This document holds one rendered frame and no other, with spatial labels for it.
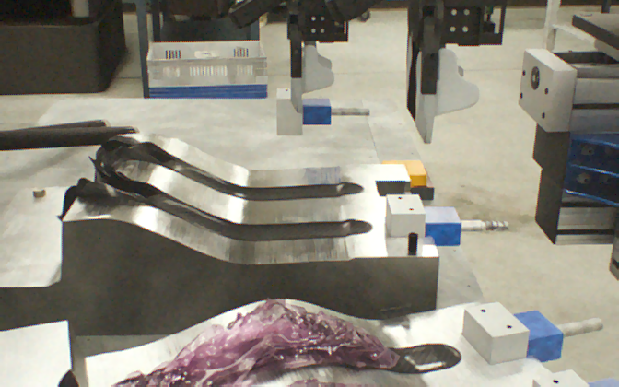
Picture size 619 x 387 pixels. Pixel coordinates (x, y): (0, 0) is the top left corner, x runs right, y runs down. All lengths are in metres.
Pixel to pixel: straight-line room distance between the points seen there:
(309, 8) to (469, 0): 0.33
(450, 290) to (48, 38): 4.01
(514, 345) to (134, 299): 0.37
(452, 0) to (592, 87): 0.45
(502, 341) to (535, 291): 1.90
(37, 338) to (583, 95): 0.80
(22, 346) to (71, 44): 4.13
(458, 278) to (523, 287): 1.67
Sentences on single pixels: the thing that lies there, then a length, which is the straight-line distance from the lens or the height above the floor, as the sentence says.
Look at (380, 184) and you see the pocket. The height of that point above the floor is 0.88.
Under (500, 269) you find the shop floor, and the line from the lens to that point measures 2.70.
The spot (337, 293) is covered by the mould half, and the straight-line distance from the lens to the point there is 0.80.
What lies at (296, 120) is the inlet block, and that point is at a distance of 1.07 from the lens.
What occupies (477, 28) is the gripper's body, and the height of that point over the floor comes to 1.11.
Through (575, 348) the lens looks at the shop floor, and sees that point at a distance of 2.35.
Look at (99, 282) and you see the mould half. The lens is 0.81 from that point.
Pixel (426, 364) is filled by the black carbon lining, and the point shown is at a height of 0.85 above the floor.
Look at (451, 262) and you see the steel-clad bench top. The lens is 0.98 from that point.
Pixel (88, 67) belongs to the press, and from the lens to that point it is 4.74.
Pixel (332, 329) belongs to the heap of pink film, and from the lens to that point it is 0.64.
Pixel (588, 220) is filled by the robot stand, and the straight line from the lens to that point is 1.23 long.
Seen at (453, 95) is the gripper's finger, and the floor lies 1.05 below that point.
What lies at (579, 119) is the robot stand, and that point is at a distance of 1.16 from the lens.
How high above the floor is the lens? 1.25
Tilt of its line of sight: 22 degrees down
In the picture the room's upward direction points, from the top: straight up
